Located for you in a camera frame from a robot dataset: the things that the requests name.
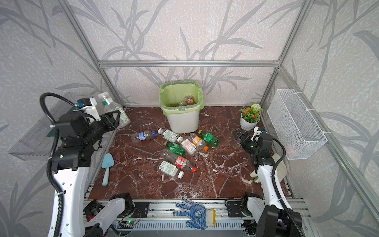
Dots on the potted plant white pot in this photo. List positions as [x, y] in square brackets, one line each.
[250, 116]

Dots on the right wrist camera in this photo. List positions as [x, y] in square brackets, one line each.
[257, 131]

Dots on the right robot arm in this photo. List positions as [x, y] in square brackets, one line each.
[273, 216]

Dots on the clear bottle green label upper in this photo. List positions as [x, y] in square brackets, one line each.
[168, 135]

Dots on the green circuit board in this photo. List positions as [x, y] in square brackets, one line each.
[128, 224]

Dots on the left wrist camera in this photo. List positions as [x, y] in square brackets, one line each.
[88, 108]

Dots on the clear bottle pink label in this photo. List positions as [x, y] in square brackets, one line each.
[187, 145]

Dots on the light blue spatula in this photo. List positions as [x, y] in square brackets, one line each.
[107, 163]

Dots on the clear acrylic wall shelf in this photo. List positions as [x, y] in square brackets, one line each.
[37, 142]

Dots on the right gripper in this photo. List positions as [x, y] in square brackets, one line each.
[244, 138]

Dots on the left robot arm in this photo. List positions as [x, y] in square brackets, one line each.
[67, 169]

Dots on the white wire mesh basket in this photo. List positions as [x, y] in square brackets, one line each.
[295, 126]

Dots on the green plastic bin liner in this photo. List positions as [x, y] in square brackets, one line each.
[172, 94]

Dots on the green bottle yellow cap right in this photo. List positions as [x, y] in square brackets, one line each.
[210, 139]

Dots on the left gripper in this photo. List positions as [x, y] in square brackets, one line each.
[110, 121]

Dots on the clear bottle orange label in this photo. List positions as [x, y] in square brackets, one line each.
[198, 142]

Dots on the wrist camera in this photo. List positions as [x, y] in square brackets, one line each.
[88, 108]
[257, 131]

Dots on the small bottle blue label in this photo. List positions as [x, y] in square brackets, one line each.
[141, 136]

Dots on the long clear bottle red label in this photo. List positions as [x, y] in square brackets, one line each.
[177, 160]

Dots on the large clear bottle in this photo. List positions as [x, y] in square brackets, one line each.
[110, 105]

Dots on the green bottle middle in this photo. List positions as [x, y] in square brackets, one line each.
[175, 148]

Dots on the clear bottle green label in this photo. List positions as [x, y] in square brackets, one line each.
[168, 135]
[171, 169]

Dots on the blue dotted work glove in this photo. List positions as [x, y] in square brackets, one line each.
[199, 216]

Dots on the white trash bin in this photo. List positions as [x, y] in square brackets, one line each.
[184, 123]

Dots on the clear bottle green label lower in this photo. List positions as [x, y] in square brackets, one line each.
[171, 169]

